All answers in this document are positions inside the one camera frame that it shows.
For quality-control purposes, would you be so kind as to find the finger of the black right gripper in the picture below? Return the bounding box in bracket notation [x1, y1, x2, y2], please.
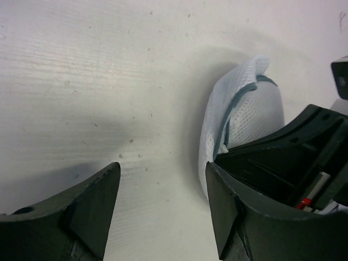
[214, 104, 347, 210]

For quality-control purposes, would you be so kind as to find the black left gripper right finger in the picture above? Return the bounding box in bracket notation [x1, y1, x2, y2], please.
[206, 163, 347, 260]

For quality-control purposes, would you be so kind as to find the white mesh laundry bag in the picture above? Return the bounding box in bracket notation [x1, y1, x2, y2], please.
[198, 55, 285, 194]

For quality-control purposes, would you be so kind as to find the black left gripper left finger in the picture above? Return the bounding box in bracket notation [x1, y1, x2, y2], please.
[1, 162, 121, 260]

